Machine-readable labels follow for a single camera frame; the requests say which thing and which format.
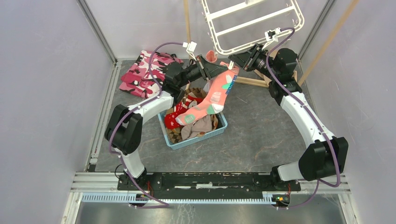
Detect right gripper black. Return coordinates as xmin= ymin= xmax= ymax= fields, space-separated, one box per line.
xmin=229 ymin=43 xmax=278 ymax=81

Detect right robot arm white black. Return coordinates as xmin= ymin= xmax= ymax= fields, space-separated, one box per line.
xmin=228 ymin=44 xmax=348 ymax=190

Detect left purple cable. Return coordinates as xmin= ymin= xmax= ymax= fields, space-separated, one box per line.
xmin=107 ymin=42 xmax=186 ymax=208

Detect wooden hanger stand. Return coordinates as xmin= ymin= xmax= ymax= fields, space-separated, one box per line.
xmin=183 ymin=0 xmax=361 ymax=90

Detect pink camouflage cloth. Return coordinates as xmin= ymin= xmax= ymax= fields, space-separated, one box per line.
xmin=119 ymin=50 xmax=184 ymax=98

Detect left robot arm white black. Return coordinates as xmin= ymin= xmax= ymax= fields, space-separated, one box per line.
xmin=105 ymin=55 xmax=228 ymax=190

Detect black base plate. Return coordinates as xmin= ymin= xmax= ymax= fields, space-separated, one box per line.
xmin=136 ymin=172 xmax=301 ymax=199

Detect blue plastic basket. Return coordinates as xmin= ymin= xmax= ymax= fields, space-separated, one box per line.
xmin=157 ymin=111 xmax=228 ymax=150

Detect brown beige socks pile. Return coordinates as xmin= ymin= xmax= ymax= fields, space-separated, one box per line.
xmin=165 ymin=88 xmax=219 ymax=143

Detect beige cloth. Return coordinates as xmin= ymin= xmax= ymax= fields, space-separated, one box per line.
xmin=254 ymin=48 xmax=297 ymax=88

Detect white clip hanger frame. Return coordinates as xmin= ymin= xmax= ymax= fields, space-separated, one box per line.
xmin=195 ymin=0 xmax=305 ymax=58

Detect pink sock green patches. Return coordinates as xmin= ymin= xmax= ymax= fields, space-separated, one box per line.
xmin=205 ymin=50 xmax=218 ymax=63

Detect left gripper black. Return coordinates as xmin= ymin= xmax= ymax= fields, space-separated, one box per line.
xmin=178 ymin=55 xmax=228 ymax=88

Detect red sock white stars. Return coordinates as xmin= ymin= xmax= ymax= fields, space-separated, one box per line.
xmin=164 ymin=95 xmax=203 ymax=129

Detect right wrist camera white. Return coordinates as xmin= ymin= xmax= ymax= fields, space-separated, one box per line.
xmin=265 ymin=28 xmax=282 ymax=42

